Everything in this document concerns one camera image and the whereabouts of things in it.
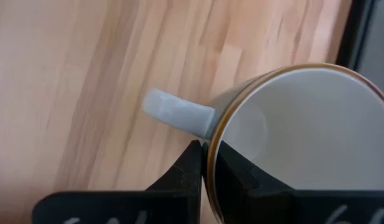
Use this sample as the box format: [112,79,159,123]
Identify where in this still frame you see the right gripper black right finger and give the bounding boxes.
[214,140,384,224]

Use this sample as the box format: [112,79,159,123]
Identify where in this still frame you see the grey-teal mug white inside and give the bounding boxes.
[141,63,384,224]

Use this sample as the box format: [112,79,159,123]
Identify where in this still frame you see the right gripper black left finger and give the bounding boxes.
[32,139,203,224]

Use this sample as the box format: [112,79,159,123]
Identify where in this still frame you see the black table frame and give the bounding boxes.
[334,0,378,71]

